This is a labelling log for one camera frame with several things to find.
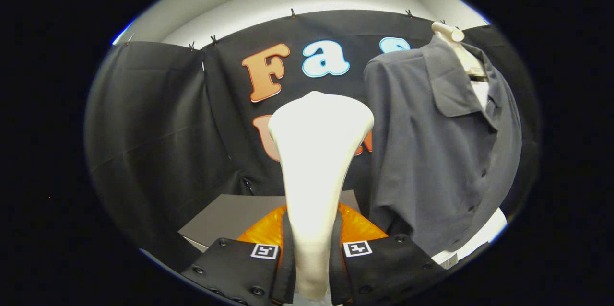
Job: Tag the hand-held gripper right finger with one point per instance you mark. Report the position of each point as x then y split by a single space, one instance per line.
336 272

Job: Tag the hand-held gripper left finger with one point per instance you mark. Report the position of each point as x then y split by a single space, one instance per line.
288 267

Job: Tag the grey button shirt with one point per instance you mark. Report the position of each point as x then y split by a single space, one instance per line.
431 167

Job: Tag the grey cabinet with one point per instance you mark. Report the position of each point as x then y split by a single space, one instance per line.
230 217

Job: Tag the white mannequin torso stand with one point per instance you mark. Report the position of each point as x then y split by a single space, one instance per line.
460 52

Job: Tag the row of black clips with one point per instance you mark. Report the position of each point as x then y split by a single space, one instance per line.
292 13

